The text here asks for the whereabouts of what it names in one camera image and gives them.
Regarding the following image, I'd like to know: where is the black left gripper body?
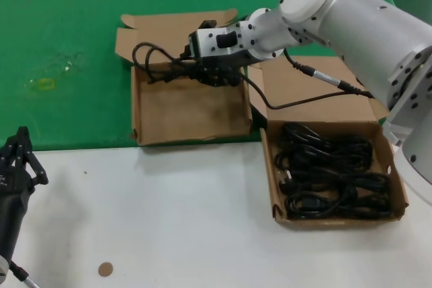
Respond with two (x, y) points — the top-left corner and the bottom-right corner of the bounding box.
(0, 163), (36, 259)

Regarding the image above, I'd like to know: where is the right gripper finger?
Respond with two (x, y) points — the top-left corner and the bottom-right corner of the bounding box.
(195, 70), (220, 87)
(219, 68), (244, 87)

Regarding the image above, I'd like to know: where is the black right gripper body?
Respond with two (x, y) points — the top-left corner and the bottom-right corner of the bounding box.
(181, 42), (245, 76)

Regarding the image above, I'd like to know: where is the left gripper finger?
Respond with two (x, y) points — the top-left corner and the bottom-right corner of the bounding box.
(0, 136), (20, 169)
(16, 125), (49, 186)

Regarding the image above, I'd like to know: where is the black power cable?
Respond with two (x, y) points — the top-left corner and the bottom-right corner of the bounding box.
(275, 166), (392, 198)
(285, 192), (394, 221)
(131, 42), (210, 87)
(278, 122), (374, 171)

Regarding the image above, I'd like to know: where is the cardboard box with torn rim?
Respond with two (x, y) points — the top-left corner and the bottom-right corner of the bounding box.
(113, 8), (253, 147)

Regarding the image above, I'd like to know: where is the open brown cardboard box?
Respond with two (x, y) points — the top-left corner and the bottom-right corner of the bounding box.
(245, 55), (409, 231)

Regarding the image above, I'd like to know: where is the round brown cardboard disc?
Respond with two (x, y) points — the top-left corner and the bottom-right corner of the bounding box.
(97, 262), (113, 278)

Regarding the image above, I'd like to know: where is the green table cloth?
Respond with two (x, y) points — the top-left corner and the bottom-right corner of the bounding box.
(0, 0), (432, 152)

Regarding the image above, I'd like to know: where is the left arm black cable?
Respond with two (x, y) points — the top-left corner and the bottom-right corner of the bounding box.
(8, 257), (40, 288)

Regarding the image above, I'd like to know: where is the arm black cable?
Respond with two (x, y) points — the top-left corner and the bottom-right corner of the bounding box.
(8, 257), (40, 288)
(241, 48), (375, 111)

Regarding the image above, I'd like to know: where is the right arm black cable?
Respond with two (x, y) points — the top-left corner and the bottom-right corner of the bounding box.
(241, 48), (375, 111)

